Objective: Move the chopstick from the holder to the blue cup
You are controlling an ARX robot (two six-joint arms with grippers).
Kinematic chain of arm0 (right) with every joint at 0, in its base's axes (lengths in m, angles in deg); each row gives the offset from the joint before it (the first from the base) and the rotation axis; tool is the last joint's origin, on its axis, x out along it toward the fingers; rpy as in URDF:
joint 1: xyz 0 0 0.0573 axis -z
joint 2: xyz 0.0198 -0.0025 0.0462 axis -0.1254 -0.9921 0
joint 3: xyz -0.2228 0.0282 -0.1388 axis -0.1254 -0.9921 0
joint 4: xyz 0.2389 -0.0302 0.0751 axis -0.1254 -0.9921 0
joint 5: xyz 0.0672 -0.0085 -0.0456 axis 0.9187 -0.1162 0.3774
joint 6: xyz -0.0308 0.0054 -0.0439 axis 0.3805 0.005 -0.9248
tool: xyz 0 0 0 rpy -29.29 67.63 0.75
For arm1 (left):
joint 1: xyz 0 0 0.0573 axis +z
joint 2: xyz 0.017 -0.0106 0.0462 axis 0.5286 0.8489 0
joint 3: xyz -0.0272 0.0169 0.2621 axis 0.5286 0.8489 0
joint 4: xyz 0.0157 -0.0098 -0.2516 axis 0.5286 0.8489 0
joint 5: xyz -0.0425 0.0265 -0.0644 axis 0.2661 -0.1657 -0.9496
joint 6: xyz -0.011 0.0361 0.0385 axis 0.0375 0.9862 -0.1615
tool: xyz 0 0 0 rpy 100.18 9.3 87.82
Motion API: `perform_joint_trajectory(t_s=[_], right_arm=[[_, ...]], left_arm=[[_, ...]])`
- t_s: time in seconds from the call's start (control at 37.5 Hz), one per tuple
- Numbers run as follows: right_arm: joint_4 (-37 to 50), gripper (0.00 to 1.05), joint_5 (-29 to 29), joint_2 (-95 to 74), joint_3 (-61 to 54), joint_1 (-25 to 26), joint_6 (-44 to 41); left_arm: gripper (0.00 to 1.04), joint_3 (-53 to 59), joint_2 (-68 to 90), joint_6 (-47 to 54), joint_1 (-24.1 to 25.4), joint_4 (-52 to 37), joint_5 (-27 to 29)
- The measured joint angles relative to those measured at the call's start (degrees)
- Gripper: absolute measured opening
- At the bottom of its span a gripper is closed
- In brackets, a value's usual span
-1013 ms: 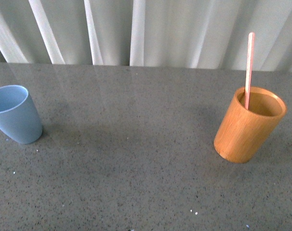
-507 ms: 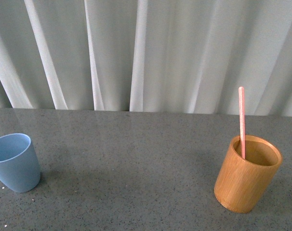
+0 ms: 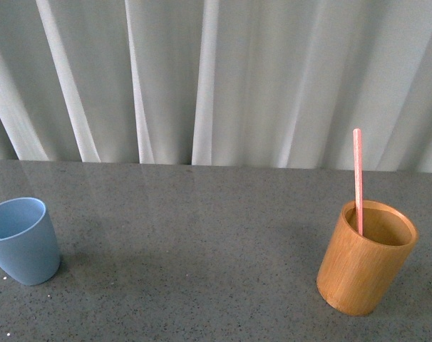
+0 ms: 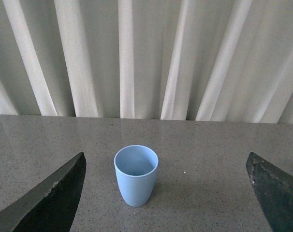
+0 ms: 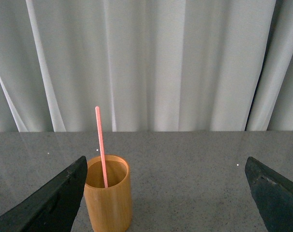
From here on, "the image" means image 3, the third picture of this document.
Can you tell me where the white pleated curtain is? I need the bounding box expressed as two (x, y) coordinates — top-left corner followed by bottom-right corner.
(0, 1), (432, 172)

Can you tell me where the light blue plastic cup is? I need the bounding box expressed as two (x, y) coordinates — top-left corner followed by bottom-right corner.
(0, 197), (61, 286)

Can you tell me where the round bamboo chopstick holder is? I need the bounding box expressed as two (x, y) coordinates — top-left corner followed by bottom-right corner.
(317, 200), (418, 316)

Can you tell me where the pink chopstick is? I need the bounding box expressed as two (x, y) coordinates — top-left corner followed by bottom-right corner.
(353, 128), (363, 236)

